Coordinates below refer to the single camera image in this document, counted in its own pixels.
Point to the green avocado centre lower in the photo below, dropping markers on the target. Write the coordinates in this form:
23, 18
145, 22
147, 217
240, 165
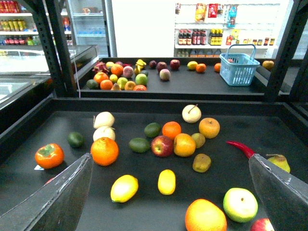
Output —
139, 145

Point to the green kiwi upper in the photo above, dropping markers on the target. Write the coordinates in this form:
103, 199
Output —
199, 140

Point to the small orange tangerine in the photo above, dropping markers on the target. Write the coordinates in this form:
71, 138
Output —
171, 129

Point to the glass freezer case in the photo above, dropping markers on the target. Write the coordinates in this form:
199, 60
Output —
24, 67

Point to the small yellow oblong lemon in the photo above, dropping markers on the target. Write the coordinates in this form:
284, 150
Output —
166, 182

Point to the black near shelf tray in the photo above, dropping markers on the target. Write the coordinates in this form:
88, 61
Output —
266, 128

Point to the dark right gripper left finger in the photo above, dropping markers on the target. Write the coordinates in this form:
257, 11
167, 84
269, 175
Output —
57, 206

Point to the large orange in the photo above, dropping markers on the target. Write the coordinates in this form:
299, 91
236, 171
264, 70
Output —
104, 151

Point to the pile of far fruit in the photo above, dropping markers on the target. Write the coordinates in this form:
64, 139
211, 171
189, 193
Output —
119, 76

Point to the black far shelf tray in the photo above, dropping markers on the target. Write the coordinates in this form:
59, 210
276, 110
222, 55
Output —
185, 84

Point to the yellow green pear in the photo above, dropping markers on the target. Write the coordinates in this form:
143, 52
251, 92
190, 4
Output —
280, 161

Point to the yellow orange apple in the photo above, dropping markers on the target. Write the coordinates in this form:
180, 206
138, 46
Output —
209, 127

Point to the red apple centre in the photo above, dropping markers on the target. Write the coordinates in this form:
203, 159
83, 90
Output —
162, 146

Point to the blue shopping basket far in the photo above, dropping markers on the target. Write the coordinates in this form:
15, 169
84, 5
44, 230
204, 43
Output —
238, 69

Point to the brown kiwi lower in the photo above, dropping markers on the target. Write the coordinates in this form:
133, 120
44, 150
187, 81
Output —
201, 163

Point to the red chili pepper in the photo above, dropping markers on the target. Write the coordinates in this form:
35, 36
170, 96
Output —
248, 152

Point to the orange on right shelf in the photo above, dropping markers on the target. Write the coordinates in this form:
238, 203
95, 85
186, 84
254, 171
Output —
268, 64

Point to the green apple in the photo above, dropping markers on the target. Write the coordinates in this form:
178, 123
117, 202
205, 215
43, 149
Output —
240, 205

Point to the orange persimmon green top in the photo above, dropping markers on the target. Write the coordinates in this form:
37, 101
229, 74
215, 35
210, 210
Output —
49, 156

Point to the white pear upper left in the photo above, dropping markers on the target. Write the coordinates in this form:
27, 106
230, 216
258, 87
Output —
103, 119

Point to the black shelf upright right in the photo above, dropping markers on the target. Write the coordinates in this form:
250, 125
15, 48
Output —
290, 40

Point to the white wall goods shelf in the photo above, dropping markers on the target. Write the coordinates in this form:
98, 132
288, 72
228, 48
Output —
207, 28

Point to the dark green avocado left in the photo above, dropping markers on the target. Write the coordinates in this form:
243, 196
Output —
75, 139

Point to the white pear lower left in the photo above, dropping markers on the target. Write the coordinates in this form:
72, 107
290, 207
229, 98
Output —
104, 131

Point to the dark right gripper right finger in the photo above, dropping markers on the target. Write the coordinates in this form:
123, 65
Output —
284, 196

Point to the black shelf upright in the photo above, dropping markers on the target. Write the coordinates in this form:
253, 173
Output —
290, 40
47, 17

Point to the red apple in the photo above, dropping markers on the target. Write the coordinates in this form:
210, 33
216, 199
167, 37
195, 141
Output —
262, 224
162, 146

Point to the green avocado centre upper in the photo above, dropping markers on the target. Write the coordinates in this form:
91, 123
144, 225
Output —
152, 130

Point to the black shelf upright left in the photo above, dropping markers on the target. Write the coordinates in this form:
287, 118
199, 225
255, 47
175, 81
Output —
47, 17

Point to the large orange grapefruit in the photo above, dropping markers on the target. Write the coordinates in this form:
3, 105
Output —
203, 215

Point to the black shelf tray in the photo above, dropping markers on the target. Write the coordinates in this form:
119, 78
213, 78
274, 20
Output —
185, 84
266, 128

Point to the red apple front right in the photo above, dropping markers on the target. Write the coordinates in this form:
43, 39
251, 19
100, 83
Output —
262, 224

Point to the yellow orange fruit centre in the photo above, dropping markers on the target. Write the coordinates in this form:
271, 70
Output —
184, 145

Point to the white pear with stem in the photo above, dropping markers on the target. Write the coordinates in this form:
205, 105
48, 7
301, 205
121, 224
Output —
191, 113

